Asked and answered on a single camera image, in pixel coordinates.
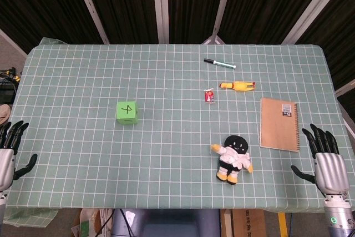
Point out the white marker with black cap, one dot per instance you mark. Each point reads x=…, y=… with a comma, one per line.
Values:
x=220, y=64

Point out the yellow rubber chicken toy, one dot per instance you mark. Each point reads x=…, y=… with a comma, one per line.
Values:
x=238, y=85

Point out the white metal frame post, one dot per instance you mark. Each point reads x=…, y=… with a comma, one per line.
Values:
x=90, y=9
x=310, y=9
x=223, y=6
x=161, y=6

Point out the green cube with black markings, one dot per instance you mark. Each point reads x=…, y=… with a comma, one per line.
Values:
x=127, y=112

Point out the green grid tablecloth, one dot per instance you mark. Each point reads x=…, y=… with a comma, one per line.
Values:
x=166, y=151

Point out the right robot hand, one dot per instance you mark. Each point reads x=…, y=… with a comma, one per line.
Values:
x=330, y=167

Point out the yellow bar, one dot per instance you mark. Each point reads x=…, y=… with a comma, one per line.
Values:
x=283, y=224

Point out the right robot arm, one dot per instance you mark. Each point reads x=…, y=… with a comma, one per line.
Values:
x=339, y=217

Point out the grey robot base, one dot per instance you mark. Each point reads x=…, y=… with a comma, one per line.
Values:
x=166, y=224

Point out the white and green paper bag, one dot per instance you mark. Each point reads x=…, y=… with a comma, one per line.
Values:
x=88, y=223

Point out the brown spiral notebook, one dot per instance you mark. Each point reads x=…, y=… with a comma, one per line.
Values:
x=278, y=124

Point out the brown cardboard box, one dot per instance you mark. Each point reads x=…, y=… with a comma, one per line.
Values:
x=249, y=224

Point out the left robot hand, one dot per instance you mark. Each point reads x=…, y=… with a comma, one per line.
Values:
x=7, y=162

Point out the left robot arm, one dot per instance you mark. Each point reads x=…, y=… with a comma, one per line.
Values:
x=2, y=206

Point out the small red candy packet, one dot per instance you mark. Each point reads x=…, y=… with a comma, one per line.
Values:
x=209, y=96

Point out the black plush doll white shirt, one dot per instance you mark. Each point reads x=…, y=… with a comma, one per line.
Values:
x=233, y=159

